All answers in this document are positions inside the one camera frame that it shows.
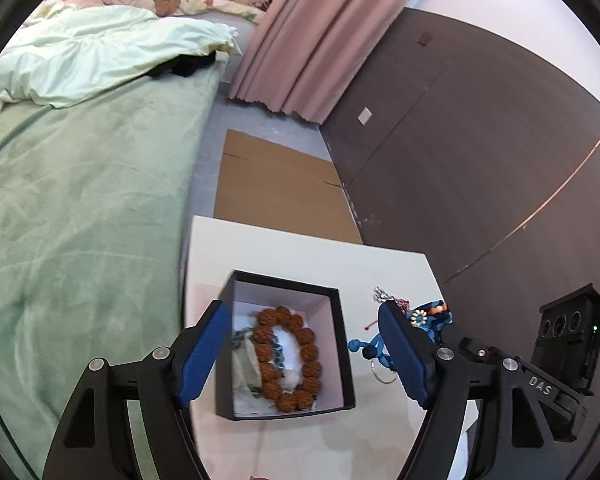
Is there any silver key ring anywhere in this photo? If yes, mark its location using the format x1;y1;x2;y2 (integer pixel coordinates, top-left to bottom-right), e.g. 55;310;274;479
370;360;402;386

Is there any brown bead bracelet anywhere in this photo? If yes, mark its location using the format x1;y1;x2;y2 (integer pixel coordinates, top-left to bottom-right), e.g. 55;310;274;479
250;306;323;413

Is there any blue beaded keychain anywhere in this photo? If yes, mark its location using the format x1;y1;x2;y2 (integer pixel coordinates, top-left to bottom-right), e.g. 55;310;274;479
348;332;396;372

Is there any cream fabric pouch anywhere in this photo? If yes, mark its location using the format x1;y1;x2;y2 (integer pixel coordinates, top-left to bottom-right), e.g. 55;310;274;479
231;345;301;397

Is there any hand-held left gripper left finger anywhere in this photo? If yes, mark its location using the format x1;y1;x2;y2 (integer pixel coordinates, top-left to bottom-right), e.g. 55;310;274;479
41;299;232;480

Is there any black cloth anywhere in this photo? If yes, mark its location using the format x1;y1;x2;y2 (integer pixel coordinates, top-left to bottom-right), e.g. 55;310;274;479
147;52;217;80

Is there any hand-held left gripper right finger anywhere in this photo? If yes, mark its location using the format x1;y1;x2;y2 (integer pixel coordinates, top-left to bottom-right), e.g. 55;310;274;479
377;300;573;480

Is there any bear print quilt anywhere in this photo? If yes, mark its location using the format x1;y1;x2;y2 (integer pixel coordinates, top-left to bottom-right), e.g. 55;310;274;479
100;0;271;20

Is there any teal bead bracelet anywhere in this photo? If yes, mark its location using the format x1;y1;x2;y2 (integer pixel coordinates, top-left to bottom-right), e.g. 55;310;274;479
230;329;286;376

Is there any light green duvet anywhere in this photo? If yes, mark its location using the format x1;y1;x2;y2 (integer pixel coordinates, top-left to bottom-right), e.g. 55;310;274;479
0;0;241;126

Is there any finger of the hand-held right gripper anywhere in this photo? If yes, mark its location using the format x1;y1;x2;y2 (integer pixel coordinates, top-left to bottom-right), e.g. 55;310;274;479
437;326;506;361

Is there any bed with green sheet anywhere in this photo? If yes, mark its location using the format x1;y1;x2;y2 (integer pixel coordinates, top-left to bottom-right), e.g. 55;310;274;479
0;55;231;480

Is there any black jewelry box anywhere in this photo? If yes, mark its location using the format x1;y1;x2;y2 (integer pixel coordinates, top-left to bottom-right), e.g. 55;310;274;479
216;270;357;420

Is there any flat brown cardboard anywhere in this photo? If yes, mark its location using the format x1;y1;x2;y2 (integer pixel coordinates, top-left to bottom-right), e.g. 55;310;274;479
214;129;363;247

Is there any red string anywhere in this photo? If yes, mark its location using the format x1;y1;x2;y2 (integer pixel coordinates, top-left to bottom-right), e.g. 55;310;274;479
364;299;411;332

